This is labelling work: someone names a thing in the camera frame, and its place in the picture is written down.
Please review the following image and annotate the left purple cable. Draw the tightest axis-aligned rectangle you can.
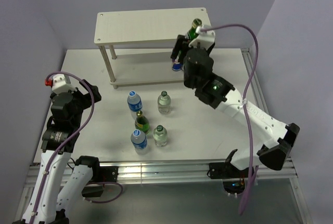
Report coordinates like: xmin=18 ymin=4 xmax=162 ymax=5
xmin=28 ymin=71 xmax=123 ymax=223

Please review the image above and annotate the aluminium frame rail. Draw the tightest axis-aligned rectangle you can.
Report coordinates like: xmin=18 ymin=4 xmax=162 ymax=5
xmin=25 ymin=48 xmax=313 ymax=224

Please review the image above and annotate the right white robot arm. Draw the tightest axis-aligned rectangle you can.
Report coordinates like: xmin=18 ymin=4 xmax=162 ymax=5
xmin=171 ymin=35 xmax=300 ymax=177

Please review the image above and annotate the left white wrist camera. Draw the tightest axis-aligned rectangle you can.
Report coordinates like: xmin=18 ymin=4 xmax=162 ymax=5
xmin=45 ymin=74 xmax=76 ymax=95

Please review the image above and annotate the rear clear glass bottle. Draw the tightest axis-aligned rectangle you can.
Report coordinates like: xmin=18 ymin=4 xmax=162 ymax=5
xmin=157 ymin=91 xmax=171 ymax=114

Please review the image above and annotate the front clear glass bottle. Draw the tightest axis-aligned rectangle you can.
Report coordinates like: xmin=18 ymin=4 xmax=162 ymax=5
xmin=153 ymin=125 xmax=168 ymax=147

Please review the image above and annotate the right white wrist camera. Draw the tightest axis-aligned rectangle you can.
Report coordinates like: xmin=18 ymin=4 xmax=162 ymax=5
xmin=188 ymin=25 xmax=215 ymax=50

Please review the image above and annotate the clear glass bottle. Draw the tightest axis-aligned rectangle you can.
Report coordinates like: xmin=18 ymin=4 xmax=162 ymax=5
xmin=157 ymin=91 xmax=171 ymax=114
xmin=153 ymin=125 xmax=168 ymax=147

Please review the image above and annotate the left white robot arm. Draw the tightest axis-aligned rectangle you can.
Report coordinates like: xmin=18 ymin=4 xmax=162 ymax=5
xmin=17 ymin=74 xmax=101 ymax=223

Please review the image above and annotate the green bottle gold neck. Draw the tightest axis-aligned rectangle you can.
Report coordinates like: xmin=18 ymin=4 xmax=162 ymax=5
xmin=135 ymin=110 xmax=150 ymax=134

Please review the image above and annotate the pocari sweat bottle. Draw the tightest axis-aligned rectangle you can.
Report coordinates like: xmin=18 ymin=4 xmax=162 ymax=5
xmin=131 ymin=129 xmax=148 ymax=155
xmin=127 ymin=90 xmax=143 ymax=119

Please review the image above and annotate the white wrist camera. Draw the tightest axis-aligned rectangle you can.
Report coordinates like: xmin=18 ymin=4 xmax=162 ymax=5
xmin=45 ymin=74 xmax=76 ymax=95
xmin=188 ymin=25 xmax=215 ymax=50

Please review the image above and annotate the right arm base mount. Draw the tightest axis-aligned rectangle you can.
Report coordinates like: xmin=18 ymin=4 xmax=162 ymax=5
xmin=207 ymin=162 xmax=249 ymax=194

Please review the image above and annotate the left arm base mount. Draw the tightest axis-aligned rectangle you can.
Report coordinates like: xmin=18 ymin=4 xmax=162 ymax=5
xmin=82 ymin=166 xmax=119 ymax=199

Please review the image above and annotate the green glass bottle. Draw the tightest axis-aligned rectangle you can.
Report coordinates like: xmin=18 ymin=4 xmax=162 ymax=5
xmin=185 ymin=18 xmax=202 ymax=40

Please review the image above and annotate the beige two-tier shelf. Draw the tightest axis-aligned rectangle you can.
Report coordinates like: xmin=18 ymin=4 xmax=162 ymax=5
xmin=94 ymin=8 xmax=211 ymax=89

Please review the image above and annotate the left red bull can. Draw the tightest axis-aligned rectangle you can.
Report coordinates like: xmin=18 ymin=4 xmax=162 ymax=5
xmin=172 ymin=62 xmax=183 ymax=71

